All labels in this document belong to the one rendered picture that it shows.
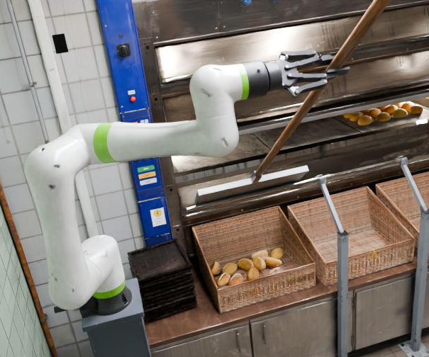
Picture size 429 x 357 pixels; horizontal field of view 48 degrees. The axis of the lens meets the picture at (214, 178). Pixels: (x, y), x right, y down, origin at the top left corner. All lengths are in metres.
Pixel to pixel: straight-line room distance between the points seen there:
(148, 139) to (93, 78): 1.18
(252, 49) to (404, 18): 0.91
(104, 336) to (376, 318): 1.72
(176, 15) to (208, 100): 1.31
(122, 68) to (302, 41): 0.96
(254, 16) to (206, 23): 0.26
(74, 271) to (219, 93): 0.67
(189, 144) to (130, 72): 1.22
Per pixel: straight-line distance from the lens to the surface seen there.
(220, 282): 2.70
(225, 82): 1.19
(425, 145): 3.33
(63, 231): 1.39
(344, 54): 1.29
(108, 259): 1.60
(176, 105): 2.53
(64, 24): 2.40
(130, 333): 1.75
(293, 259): 2.89
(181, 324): 2.55
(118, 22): 2.38
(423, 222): 2.71
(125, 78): 2.42
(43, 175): 1.29
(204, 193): 2.19
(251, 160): 2.74
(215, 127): 1.20
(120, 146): 1.33
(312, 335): 2.81
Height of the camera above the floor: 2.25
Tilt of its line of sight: 25 degrees down
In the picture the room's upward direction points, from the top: 7 degrees counter-clockwise
